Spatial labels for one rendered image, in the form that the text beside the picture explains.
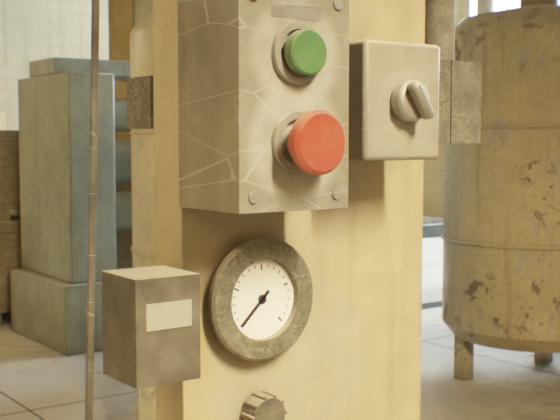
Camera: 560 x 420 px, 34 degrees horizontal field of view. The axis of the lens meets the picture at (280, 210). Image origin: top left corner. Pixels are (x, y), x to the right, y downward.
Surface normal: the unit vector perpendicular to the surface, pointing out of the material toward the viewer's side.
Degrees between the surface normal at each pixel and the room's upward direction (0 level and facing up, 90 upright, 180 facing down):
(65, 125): 90
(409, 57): 90
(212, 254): 90
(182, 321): 90
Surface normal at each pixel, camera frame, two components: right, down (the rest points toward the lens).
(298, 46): 0.59, 0.06
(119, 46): -0.81, 0.04
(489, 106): -0.65, 0.06
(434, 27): -0.34, 0.07
